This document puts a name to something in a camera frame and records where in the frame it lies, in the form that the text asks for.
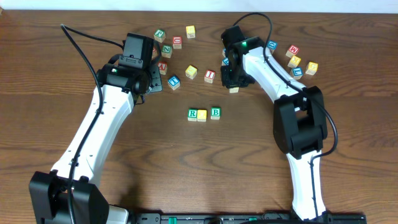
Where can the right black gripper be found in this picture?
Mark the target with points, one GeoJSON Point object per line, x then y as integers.
{"type": "Point", "coordinates": [228, 83]}

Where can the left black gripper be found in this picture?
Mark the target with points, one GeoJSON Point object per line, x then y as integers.
{"type": "Point", "coordinates": [156, 81]}

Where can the yellow O block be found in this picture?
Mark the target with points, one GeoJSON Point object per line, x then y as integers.
{"type": "Point", "coordinates": [234, 90]}
{"type": "Point", "coordinates": [201, 115]}

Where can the blue l block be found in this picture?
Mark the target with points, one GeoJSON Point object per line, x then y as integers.
{"type": "Point", "coordinates": [296, 73]}
{"type": "Point", "coordinates": [174, 82]}

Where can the green B block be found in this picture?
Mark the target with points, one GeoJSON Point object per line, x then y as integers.
{"type": "Point", "coordinates": [215, 113]}

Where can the green R block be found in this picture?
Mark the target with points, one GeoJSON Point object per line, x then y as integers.
{"type": "Point", "coordinates": [192, 114]}

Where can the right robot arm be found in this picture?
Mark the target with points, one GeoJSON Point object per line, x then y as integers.
{"type": "Point", "coordinates": [299, 125]}

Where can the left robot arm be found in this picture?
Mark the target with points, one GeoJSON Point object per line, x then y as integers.
{"type": "Point", "coordinates": [70, 193]}

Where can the red A block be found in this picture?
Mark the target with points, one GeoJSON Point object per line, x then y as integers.
{"type": "Point", "coordinates": [162, 68]}

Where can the red I block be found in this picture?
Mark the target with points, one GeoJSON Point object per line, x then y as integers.
{"type": "Point", "coordinates": [209, 76]}

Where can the red E block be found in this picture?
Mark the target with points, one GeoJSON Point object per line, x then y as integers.
{"type": "Point", "coordinates": [154, 53]}

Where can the green Z block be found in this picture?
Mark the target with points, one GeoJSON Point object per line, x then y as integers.
{"type": "Point", "coordinates": [166, 51]}

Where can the yellow W block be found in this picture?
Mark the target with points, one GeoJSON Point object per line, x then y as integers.
{"type": "Point", "coordinates": [191, 72]}

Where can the red U block left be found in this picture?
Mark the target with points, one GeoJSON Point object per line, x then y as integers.
{"type": "Point", "coordinates": [177, 42]}

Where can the green J block left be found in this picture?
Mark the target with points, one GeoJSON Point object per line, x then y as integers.
{"type": "Point", "coordinates": [159, 35]}

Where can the blue D block pale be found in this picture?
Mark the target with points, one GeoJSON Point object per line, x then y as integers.
{"type": "Point", "coordinates": [272, 45]}

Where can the yellow top block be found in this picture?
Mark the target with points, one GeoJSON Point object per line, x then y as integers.
{"type": "Point", "coordinates": [190, 31]}

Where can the yellow block beside M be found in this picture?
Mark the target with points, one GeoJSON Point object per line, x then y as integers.
{"type": "Point", "coordinates": [294, 61]}

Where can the red M block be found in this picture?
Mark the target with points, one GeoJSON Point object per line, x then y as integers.
{"type": "Point", "coordinates": [292, 50]}

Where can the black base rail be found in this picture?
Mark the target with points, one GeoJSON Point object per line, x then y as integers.
{"type": "Point", "coordinates": [276, 217]}

